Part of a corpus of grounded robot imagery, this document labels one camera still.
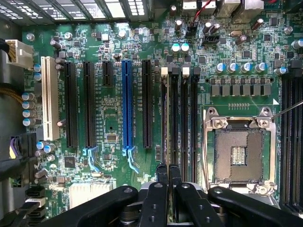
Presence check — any black RAM slot white latch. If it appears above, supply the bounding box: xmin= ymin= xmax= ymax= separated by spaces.
xmin=160 ymin=67 xmax=169 ymax=166
xmin=181 ymin=66 xmax=191 ymax=184

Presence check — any white finned chipset heatsink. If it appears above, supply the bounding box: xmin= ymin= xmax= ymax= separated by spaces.
xmin=69 ymin=181 xmax=112 ymax=210

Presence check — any metal CPU socket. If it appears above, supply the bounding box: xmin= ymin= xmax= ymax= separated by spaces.
xmin=203 ymin=106 xmax=278 ymax=197

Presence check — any long black expansion slot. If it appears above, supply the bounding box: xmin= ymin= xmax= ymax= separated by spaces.
xmin=82 ymin=61 xmax=97 ymax=149
xmin=141 ymin=59 xmax=153 ymax=149
xmin=64 ymin=61 xmax=79 ymax=149

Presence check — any blue expansion slot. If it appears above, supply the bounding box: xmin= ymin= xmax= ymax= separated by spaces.
xmin=121 ymin=59 xmax=134 ymax=150

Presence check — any green motherboard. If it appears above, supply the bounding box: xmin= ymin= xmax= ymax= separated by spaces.
xmin=21 ymin=0 xmax=303 ymax=213

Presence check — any black power connector block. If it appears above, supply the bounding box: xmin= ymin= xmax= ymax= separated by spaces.
xmin=10 ymin=132 xmax=38 ymax=164

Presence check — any short black expansion slot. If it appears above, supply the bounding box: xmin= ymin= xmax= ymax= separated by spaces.
xmin=102 ymin=60 xmax=114 ymax=87

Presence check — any white PCI expansion slot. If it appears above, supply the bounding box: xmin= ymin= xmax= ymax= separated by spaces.
xmin=40 ymin=56 xmax=60 ymax=141

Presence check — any white power connector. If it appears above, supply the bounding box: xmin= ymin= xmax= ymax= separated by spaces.
xmin=4 ymin=39 xmax=35 ymax=71

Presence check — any metal rear port block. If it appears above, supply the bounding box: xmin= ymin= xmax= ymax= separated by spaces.
xmin=231 ymin=0 xmax=265 ymax=24

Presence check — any thin wire locking lever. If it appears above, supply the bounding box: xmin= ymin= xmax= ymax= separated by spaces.
xmin=271 ymin=99 xmax=303 ymax=120
xmin=202 ymin=110 xmax=211 ymax=191

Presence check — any purple wire bundle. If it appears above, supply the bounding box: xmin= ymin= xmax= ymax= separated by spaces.
xmin=9 ymin=136 xmax=22 ymax=161

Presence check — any yellow braided cable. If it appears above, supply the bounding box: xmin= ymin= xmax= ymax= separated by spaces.
xmin=0 ymin=86 xmax=25 ymax=104

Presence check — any red and black wire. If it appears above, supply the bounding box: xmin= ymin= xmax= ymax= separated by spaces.
xmin=191 ymin=0 xmax=213 ymax=26

